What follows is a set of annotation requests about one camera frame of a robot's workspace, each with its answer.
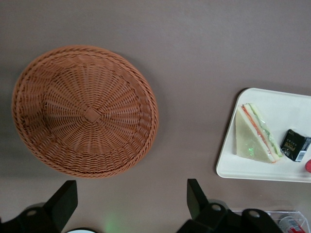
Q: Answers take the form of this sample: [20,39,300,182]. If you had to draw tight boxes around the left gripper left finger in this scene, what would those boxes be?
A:
[0,180,79,233]

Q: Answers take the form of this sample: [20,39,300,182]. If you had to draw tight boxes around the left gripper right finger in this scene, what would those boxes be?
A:
[176,179,284,233]

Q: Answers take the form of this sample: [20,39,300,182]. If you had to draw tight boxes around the triangle sandwich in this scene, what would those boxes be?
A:
[234,102,285,166]

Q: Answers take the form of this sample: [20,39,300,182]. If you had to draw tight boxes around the round brown wicker basket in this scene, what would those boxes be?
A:
[11,45,160,179]

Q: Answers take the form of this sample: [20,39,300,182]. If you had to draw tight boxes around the cream plastic tray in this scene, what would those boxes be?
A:
[215,87,311,183]

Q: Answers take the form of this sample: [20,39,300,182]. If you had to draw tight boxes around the clear acrylic bottle rack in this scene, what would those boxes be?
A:
[229,210,307,233]

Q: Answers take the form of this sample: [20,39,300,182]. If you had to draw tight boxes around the red cola bottle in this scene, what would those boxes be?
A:
[278,214,303,233]

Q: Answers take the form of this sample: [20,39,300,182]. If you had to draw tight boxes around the small black carton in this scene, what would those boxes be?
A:
[279,128,311,163]

